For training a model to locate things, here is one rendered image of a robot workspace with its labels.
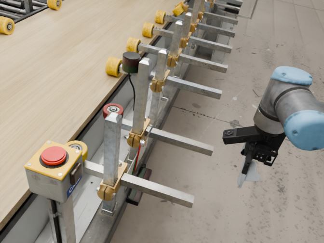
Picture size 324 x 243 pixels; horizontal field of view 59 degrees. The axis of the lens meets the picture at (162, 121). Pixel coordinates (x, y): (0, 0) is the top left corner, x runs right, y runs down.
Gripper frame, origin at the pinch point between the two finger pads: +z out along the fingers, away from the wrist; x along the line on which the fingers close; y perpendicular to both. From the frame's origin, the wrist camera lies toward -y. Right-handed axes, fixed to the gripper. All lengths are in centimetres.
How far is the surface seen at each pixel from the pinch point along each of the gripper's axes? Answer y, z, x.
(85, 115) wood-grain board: -58, 4, 7
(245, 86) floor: 18, 93, 231
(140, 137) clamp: -36.1, 7.2, 8.4
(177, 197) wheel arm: -16.0, 8.8, -11.1
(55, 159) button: -36, -29, -41
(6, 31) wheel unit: -122, 1, 46
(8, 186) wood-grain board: -61, 4, -30
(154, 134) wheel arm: -31.9, 8.2, 13.5
